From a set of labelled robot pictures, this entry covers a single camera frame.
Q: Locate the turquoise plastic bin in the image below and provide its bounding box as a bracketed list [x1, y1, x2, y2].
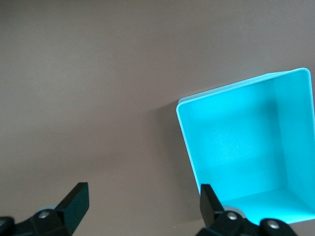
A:
[176, 68, 315, 225]

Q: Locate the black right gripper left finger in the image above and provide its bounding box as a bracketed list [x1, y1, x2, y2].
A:
[0, 182, 89, 236]

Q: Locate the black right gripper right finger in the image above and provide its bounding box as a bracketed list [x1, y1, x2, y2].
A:
[199, 183, 296, 236]

